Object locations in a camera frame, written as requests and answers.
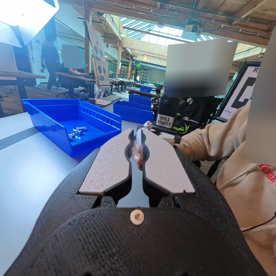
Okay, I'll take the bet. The cluster of bolts with nuts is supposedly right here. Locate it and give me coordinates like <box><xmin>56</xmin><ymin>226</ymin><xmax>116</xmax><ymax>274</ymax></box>
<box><xmin>68</xmin><ymin>126</ymin><xmax>87</xmax><ymax>139</ymax></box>

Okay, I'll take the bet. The black earphone cable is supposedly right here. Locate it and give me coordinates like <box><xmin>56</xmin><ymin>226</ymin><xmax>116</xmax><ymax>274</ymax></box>
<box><xmin>242</xmin><ymin>211</ymin><xmax>276</xmax><ymax>233</ymax></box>

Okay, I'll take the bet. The person's right forearm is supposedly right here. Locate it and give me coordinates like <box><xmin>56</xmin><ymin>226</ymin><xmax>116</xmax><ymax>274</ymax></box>
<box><xmin>175</xmin><ymin>106</ymin><xmax>250</xmax><ymax>162</ymax></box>

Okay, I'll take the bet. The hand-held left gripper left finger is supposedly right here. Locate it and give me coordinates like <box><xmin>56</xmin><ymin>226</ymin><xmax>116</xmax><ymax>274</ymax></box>
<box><xmin>79</xmin><ymin>129</ymin><xmax>135</xmax><ymax>202</ymax></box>

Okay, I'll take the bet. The wooden desk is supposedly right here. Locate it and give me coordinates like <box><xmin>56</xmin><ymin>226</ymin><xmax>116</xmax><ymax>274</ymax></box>
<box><xmin>0</xmin><ymin>70</ymin><xmax>46</xmax><ymax>100</ymax></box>
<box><xmin>56</xmin><ymin>73</ymin><xmax>97</xmax><ymax>99</ymax></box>

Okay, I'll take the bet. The person's beige hoodie torso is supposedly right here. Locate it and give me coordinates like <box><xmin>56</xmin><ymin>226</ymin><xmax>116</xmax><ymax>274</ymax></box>
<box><xmin>216</xmin><ymin>106</ymin><xmax>276</xmax><ymax>276</ymax></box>

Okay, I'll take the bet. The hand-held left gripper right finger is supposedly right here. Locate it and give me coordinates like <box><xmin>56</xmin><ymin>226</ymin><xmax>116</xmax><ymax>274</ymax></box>
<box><xmin>142</xmin><ymin>129</ymin><xmax>196</xmax><ymax>203</ymax></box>

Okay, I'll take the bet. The cardboard sign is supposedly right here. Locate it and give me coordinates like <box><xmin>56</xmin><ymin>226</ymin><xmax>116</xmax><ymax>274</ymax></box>
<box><xmin>84</xmin><ymin>20</ymin><xmax>113</xmax><ymax>106</ymax></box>

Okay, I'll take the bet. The studio softbox light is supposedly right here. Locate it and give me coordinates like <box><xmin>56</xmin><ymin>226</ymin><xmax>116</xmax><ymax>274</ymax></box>
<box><xmin>0</xmin><ymin>0</ymin><xmax>60</xmax><ymax>47</ymax></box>

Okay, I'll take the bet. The beige hoodie drawstring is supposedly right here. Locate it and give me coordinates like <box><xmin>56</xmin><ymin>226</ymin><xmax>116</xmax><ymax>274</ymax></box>
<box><xmin>218</xmin><ymin>163</ymin><xmax>276</xmax><ymax>233</ymax></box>

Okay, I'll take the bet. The ceiling projector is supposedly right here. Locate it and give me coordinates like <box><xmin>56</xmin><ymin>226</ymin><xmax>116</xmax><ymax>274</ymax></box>
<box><xmin>183</xmin><ymin>20</ymin><xmax>202</xmax><ymax>41</ymax></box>

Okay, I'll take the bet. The black white banner stand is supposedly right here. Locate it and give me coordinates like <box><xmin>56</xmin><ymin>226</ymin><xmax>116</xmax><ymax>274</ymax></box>
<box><xmin>215</xmin><ymin>61</ymin><xmax>261</xmax><ymax>123</ymax></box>

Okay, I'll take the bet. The person's right hand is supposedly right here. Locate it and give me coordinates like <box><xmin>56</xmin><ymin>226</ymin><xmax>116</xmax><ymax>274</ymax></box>
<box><xmin>131</xmin><ymin>139</ymin><xmax>144</xmax><ymax>171</ymax></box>

